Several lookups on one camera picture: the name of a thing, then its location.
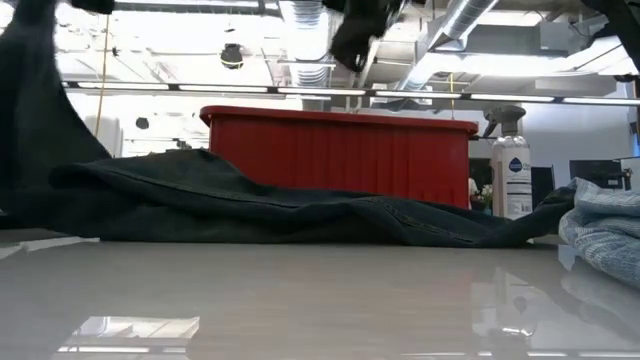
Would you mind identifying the long ceiling light strip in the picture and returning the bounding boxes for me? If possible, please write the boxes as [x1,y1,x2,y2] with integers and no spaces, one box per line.
[64,80,640,107]

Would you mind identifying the silver ventilation duct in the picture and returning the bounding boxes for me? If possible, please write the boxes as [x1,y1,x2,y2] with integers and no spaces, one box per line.
[397,0,501,96]

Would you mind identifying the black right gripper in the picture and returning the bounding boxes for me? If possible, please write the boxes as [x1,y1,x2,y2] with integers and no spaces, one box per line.
[322,0,407,74]

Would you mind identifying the red plastic laundry bin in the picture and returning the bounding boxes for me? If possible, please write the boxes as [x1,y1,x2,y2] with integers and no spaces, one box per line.
[199,104,480,210]

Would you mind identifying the yellow hanging cord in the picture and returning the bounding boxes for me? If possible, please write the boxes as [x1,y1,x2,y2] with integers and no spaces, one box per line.
[93,13,111,139]

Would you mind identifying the white round column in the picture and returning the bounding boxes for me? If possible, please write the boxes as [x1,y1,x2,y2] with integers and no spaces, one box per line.
[84,114,125,158]

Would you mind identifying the blue white-striped button shirt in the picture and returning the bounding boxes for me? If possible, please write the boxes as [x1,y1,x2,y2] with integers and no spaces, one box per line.
[558,177,640,290]

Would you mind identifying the clear spray bottle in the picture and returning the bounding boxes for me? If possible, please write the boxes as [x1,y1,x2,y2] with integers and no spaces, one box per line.
[482,104,534,221]

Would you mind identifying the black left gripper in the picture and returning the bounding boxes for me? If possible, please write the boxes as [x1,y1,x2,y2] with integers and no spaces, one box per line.
[69,0,116,15]

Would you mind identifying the black computer monitor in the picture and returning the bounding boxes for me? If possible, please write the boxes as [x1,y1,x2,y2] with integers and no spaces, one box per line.
[530,166,557,209]
[568,158,632,191]

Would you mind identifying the dark navy garment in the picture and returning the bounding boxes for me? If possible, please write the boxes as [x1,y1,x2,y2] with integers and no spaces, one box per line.
[0,0,577,250]

